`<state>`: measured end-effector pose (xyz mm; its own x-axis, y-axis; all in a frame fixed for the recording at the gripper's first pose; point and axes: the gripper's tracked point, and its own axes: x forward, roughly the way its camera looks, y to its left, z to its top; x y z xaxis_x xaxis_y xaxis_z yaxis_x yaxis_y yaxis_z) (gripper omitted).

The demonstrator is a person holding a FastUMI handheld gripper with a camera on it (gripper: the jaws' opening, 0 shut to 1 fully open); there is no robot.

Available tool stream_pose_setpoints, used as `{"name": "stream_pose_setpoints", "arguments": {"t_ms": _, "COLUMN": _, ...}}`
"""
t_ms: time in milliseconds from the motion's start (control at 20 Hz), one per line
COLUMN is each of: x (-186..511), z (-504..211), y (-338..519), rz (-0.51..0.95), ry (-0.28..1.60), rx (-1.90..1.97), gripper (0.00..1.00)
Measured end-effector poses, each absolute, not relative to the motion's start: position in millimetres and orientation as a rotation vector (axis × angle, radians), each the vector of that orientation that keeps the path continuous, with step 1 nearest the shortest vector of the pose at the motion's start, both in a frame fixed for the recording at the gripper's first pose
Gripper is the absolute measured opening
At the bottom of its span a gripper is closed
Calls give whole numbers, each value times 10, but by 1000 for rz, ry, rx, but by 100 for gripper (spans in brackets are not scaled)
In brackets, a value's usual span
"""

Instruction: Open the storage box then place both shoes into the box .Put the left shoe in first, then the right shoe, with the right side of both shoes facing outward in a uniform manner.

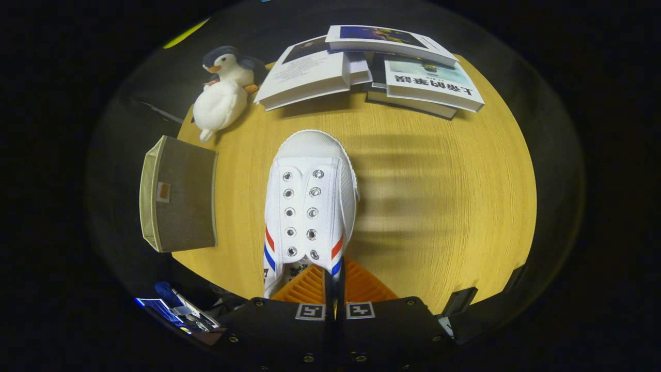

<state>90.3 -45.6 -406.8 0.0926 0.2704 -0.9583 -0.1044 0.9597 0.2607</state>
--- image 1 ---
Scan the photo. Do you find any navy white penguin plush toy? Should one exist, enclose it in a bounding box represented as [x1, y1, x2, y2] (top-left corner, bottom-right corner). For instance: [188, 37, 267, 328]
[201, 45, 266, 95]

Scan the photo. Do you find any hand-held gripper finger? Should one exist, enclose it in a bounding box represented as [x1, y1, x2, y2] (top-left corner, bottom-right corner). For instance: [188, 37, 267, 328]
[337, 257, 460, 372]
[212, 265, 337, 372]

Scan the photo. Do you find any blue cover book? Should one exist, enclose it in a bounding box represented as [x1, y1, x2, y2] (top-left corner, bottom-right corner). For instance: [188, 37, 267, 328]
[325, 25, 459, 68]

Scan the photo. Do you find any thick white cover book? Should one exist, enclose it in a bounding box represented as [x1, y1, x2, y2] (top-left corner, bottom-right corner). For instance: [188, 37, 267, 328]
[253, 35, 352, 112]

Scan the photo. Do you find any white canvas shoe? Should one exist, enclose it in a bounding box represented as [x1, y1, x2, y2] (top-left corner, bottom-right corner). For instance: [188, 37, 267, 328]
[262, 129, 359, 299]

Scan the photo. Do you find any thin white book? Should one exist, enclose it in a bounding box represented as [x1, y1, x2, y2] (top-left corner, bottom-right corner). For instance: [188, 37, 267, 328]
[346, 51, 373, 86]

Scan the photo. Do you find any white desk device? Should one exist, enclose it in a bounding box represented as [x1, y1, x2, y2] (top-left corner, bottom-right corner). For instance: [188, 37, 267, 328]
[173, 289, 221, 332]

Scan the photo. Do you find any beige fabric storage box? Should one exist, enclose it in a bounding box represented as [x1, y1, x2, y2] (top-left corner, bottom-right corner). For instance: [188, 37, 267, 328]
[138, 135, 218, 254]

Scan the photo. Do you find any white duck plush toy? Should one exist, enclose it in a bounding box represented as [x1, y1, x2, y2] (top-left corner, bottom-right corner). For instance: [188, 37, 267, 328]
[192, 79, 248, 143]

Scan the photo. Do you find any blue lit screen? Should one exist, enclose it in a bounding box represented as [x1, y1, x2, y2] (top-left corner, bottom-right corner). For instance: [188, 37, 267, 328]
[135, 297, 181, 326]

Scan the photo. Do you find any pale printed cover book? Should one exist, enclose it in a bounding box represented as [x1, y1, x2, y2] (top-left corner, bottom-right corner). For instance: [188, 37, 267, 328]
[383, 54, 485, 113]

